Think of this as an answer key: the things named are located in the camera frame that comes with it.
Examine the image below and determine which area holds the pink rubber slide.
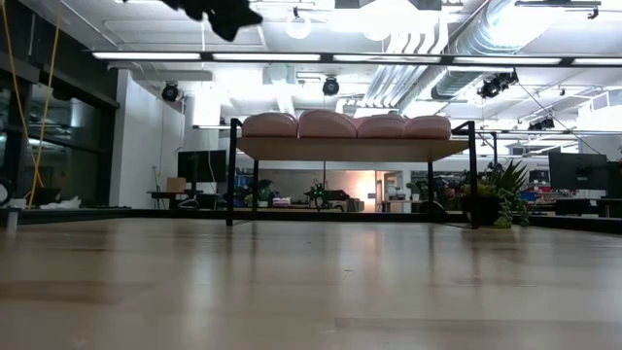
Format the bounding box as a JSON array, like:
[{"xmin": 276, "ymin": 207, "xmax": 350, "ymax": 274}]
[
  {"xmin": 241, "ymin": 112, "xmax": 299, "ymax": 139},
  {"xmin": 401, "ymin": 115, "xmax": 453, "ymax": 141},
  {"xmin": 296, "ymin": 109, "xmax": 359, "ymax": 139},
  {"xmin": 356, "ymin": 114, "xmax": 408, "ymax": 140}
]

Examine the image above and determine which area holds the overhead bar with light strips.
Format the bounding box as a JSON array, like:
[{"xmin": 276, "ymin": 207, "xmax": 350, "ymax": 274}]
[{"xmin": 91, "ymin": 50, "xmax": 622, "ymax": 68}]

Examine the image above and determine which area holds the round white pendant lamp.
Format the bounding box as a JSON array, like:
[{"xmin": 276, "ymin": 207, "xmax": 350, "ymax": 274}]
[{"xmin": 285, "ymin": 5, "xmax": 313, "ymax": 40}]

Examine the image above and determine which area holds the black computer monitor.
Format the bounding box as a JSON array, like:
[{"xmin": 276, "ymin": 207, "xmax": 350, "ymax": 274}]
[
  {"xmin": 548, "ymin": 153, "xmax": 608, "ymax": 192},
  {"xmin": 177, "ymin": 149, "xmax": 228, "ymax": 184}
]

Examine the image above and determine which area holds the background robot with green lights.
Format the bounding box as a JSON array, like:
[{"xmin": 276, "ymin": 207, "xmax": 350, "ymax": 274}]
[{"xmin": 304, "ymin": 180, "xmax": 351, "ymax": 211}]

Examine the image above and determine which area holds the black ceiling spotlight cluster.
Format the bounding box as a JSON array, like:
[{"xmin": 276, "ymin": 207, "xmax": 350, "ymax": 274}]
[{"xmin": 477, "ymin": 70, "xmax": 520, "ymax": 100}]

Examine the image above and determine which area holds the green spiky potted plant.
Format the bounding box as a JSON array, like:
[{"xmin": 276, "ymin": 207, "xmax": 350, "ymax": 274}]
[{"xmin": 460, "ymin": 158, "xmax": 532, "ymax": 229}]

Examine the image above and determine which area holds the yellow hanging cable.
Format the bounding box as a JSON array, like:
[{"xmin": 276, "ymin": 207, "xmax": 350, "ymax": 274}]
[
  {"xmin": 0, "ymin": 0, "xmax": 45, "ymax": 190},
  {"xmin": 26, "ymin": 0, "xmax": 62, "ymax": 209}
]

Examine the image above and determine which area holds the wooden shelf with black frame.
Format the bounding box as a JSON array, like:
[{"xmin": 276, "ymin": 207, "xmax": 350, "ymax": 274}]
[{"xmin": 225, "ymin": 118, "xmax": 480, "ymax": 229}]

